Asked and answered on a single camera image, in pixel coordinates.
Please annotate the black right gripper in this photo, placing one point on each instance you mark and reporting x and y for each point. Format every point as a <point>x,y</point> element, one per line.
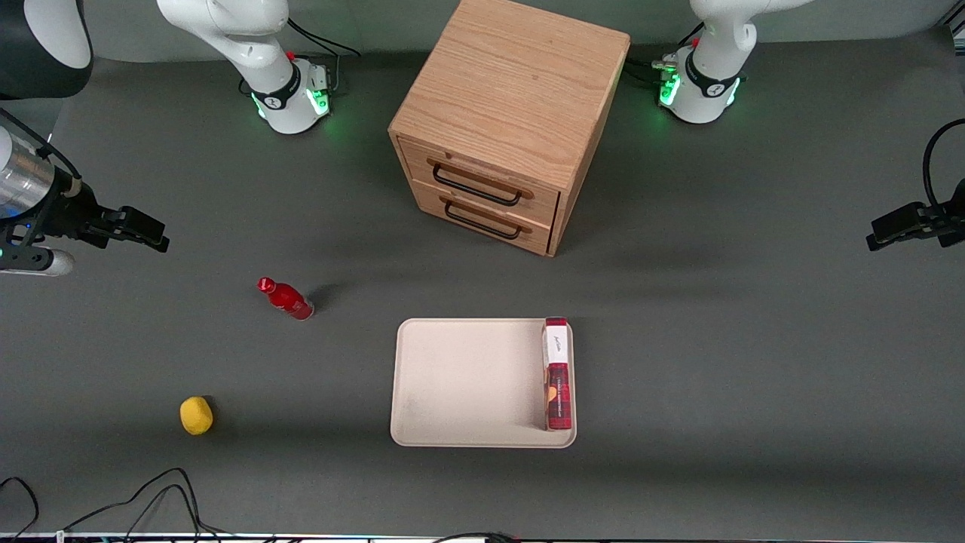
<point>78,212</point>

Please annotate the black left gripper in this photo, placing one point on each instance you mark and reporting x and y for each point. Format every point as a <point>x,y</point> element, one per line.
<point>937,224</point>

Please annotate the wooden drawer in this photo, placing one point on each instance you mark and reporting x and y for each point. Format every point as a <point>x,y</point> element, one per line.
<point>539,235</point>
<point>415,160</point>

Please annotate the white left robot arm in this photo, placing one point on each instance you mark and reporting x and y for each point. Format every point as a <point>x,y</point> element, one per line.
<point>716,45</point>

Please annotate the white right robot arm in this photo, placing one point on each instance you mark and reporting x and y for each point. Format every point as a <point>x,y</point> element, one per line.
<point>249,45</point>

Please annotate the wooden drawer cabinet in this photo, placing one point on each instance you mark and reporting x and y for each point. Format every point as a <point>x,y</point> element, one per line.
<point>513,75</point>

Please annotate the red bottle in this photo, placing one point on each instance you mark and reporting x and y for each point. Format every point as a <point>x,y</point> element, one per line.
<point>290,300</point>

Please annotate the yellow lemon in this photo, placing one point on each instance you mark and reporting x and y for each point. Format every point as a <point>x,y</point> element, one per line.
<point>196,416</point>

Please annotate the beige plastic tray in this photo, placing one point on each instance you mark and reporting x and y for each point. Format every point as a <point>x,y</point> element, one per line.
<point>467,385</point>

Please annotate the red white cookie box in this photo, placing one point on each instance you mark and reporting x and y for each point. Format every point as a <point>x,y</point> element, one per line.
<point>558,392</point>

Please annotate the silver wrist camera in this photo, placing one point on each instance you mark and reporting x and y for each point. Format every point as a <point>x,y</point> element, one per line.
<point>38,264</point>

